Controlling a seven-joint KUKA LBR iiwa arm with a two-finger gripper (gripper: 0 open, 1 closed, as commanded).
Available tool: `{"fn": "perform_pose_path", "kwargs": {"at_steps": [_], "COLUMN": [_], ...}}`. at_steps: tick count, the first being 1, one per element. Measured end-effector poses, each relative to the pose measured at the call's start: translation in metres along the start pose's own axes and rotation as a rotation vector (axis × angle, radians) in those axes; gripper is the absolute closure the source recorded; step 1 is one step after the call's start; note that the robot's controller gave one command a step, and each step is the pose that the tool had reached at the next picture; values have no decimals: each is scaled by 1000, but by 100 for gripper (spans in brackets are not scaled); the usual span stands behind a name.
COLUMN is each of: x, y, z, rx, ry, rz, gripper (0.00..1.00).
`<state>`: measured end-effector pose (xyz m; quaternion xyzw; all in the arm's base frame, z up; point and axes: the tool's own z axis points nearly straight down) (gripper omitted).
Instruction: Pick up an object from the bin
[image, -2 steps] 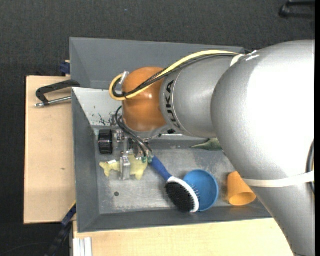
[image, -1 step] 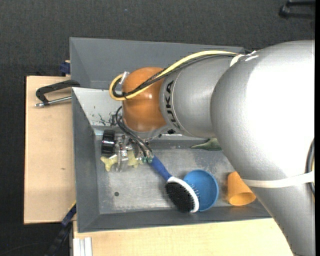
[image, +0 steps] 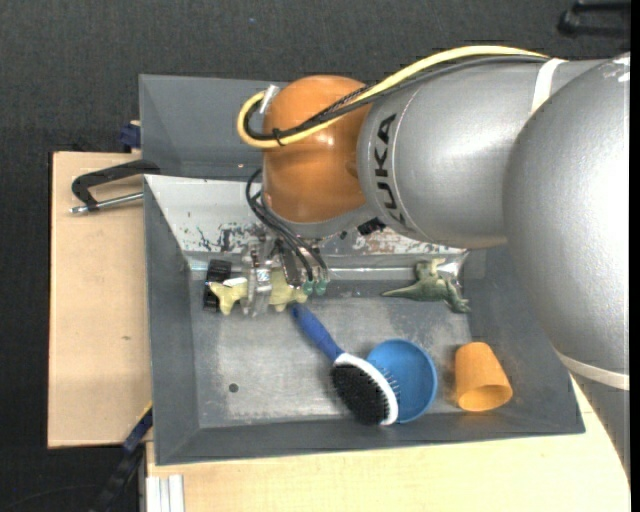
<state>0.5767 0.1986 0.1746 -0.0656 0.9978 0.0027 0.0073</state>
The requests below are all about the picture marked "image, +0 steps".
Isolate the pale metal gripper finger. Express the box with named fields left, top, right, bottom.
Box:
left=256, top=267, right=275, bottom=318
left=241, top=267, right=258, bottom=317

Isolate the pale yellow toy animal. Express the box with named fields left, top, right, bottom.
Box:
left=206, top=269, right=310, bottom=317

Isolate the black rectangular object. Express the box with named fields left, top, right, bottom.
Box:
left=201, top=258, right=233, bottom=313

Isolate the grey metal bin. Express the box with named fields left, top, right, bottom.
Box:
left=137, top=73, right=587, bottom=467

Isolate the green toy dinosaur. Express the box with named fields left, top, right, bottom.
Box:
left=381, top=258, right=473, bottom=315

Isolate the pale brown flat board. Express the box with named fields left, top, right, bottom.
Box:
left=47, top=150, right=154, bottom=449

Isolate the blue bowl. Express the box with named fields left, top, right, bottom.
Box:
left=365, top=338, right=440, bottom=426

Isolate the orange cup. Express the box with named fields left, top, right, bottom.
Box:
left=453, top=341, right=515, bottom=413

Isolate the black cylinder on white bracket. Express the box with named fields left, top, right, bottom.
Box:
left=340, top=216, right=388, bottom=241

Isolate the blue handled brush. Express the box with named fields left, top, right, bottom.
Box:
left=289, top=302, right=402, bottom=428

